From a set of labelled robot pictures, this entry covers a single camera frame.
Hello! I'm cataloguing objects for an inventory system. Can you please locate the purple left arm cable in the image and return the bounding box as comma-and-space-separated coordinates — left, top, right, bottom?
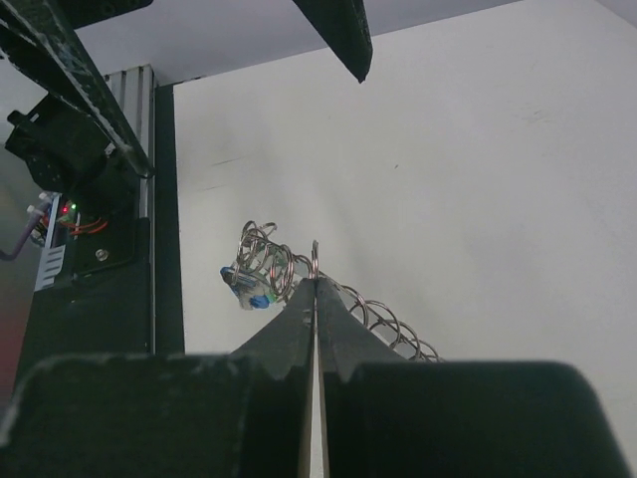
0, 203, 46, 263

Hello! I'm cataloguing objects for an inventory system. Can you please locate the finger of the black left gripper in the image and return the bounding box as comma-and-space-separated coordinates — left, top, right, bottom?
294, 0, 373, 84
1, 1, 154, 178

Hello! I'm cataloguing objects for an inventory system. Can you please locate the metal key organizer ring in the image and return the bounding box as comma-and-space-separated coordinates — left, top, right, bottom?
233, 220, 444, 363

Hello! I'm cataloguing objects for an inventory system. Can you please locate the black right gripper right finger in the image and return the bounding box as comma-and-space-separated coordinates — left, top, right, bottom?
316, 280, 630, 477

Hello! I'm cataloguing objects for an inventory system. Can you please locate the left white cable duct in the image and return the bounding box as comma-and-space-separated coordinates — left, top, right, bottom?
34, 193, 66, 292

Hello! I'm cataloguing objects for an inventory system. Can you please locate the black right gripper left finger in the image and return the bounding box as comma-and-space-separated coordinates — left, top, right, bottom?
1, 280, 316, 477

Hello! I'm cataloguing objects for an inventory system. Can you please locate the left aluminium table rail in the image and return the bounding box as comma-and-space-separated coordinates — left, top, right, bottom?
103, 63, 159, 220

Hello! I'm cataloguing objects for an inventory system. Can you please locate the blue tag key on ring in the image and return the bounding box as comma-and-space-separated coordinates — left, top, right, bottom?
220, 266, 277, 311

